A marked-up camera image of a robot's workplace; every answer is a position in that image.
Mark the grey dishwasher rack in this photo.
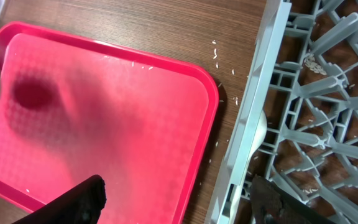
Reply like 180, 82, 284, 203
205, 0, 358, 224

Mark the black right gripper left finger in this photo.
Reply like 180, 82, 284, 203
13, 175, 107, 224

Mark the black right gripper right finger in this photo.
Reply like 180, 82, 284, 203
250, 176, 334, 224

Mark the red plastic tray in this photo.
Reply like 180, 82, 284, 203
0, 22, 219, 223

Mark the white plastic spoon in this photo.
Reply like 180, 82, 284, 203
230, 111, 267, 223

